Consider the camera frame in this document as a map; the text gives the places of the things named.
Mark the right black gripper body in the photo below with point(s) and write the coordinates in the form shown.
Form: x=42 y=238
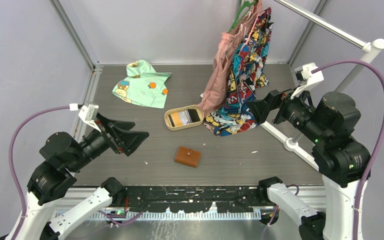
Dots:
x=295 y=110

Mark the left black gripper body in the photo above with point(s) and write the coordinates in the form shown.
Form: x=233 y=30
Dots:
x=97 y=142

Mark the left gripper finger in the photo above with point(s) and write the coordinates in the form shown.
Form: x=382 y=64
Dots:
x=103 y=123
x=125 y=141

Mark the gold credit card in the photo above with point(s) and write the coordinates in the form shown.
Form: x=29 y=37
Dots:
x=175 y=119

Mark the beige oval card tray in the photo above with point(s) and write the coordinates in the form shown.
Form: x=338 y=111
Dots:
x=195 y=112

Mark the white VIP card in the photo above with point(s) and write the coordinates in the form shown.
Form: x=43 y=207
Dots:
x=185 y=117

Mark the brown leather card holder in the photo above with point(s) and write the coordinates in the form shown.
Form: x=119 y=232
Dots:
x=187 y=156

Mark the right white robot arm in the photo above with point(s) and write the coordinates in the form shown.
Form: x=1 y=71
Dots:
x=339 y=158

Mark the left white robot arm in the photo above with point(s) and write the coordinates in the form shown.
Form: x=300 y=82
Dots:
x=50 y=181

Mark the colourful comic print garment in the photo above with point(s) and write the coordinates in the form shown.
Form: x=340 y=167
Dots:
x=246 y=74

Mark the green cartoon child shirt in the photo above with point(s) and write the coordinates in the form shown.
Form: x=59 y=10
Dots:
x=143 y=86

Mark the pink hanging garment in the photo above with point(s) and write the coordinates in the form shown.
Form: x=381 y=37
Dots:
x=215 y=92

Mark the white metal clothes rack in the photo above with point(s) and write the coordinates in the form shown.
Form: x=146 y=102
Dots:
x=370 y=49

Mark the green clothes hanger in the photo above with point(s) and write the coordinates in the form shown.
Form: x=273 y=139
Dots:
x=244 y=7

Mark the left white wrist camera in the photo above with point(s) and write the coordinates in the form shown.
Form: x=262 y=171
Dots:
x=87 y=113

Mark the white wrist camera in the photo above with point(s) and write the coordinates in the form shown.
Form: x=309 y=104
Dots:
x=307 y=80
x=87 y=113

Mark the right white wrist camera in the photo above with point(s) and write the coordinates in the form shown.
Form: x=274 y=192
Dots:
x=307 y=80

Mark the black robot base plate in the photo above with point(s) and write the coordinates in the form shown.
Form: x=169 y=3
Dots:
x=192 y=199

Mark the slotted aluminium rail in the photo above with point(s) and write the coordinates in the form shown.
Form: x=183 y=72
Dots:
x=210 y=215

